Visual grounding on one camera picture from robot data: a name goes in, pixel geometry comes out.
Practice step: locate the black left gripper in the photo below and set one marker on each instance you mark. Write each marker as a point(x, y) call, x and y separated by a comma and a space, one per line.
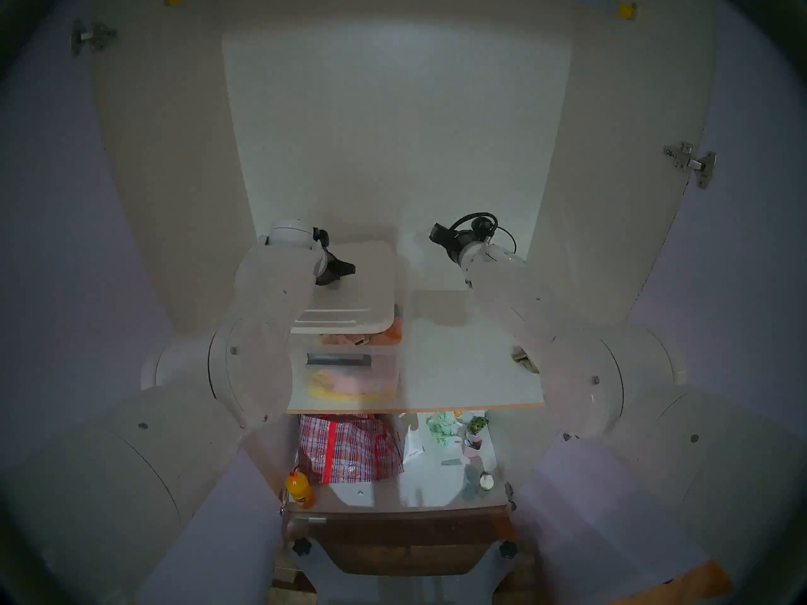
point(326, 271)

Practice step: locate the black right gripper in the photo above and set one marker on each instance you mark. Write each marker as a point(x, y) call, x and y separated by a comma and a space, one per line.
point(451, 241)

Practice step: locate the white plastic bin lid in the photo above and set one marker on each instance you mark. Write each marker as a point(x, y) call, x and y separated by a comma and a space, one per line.
point(365, 295)

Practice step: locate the clear plastic storage bin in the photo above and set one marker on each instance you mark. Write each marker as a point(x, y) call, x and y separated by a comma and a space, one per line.
point(384, 370)

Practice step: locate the olive brown socks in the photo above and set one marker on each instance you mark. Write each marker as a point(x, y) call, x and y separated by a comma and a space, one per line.
point(524, 360)

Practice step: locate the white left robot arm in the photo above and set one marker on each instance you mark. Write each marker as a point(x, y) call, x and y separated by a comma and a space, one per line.
point(189, 421)

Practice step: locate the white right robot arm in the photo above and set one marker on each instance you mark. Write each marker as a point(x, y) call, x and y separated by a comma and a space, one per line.
point(599, 370)

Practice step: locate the white cabinet shelf board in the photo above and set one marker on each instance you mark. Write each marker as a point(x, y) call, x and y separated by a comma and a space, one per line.
point(429, 490)
point(460, 370)

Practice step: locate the cream open wardrobe cabinet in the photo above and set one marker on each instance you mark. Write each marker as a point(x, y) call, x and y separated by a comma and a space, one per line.
point(157, 93)

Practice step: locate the lavender cabinet door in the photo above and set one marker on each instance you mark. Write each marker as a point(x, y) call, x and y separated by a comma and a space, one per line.
point(725, 263)
point(208, 534)

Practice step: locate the light pink cloth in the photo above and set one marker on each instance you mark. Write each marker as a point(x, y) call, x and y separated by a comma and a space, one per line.
point(359, 378)

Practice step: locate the red plaid woven bag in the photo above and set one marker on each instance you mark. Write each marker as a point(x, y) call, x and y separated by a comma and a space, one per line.
point(353, 449)

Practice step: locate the small green potted plant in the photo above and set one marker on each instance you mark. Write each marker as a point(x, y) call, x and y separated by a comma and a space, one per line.
point(478, 424)

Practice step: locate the green patterned pack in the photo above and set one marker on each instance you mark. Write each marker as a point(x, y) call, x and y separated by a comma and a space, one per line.
point(443, 427)

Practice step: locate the orange bottle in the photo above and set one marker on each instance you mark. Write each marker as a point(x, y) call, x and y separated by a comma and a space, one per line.
point(300, 489)

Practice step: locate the small round white jar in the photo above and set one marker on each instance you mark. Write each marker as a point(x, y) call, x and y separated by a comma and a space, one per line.
point(486, 481)

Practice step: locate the grey blue flat pack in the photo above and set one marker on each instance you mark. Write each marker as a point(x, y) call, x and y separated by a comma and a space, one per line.
point(470, 484)

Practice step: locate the brown wooden panel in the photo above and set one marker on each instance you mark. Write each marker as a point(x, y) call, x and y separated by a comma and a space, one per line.
point(403, 541)

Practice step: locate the black star knob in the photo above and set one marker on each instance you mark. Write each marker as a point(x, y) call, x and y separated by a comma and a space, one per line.
point(509, 549)
point(302, 547)

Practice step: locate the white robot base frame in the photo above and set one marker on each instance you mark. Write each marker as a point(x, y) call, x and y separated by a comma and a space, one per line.
point(315, 578)

